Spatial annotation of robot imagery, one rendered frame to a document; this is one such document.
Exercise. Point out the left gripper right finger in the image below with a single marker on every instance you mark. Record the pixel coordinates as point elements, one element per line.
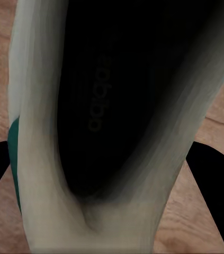
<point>207,167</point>

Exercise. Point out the gym shoe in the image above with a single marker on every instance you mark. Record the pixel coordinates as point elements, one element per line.
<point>104,100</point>

